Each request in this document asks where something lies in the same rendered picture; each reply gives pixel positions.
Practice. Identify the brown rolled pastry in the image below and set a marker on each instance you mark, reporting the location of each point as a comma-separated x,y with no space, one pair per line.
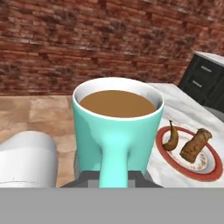
194,145

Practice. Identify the white rounded cylinder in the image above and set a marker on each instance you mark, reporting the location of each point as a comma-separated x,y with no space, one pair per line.
26,160

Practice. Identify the red rimmed white plate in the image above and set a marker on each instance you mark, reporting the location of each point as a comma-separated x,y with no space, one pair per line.
204,170

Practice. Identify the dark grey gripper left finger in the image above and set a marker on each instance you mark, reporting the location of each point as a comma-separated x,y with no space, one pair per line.
87,180

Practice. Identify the turquoise mug of coffee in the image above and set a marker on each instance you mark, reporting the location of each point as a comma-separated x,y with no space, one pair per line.
116,137

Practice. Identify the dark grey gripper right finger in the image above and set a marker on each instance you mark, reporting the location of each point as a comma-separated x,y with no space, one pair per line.
138,179

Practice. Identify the brown banana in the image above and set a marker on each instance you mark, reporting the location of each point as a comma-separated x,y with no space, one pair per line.
172,140

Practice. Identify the black drawer cabinet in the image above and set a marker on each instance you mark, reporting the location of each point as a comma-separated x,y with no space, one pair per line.
205,84

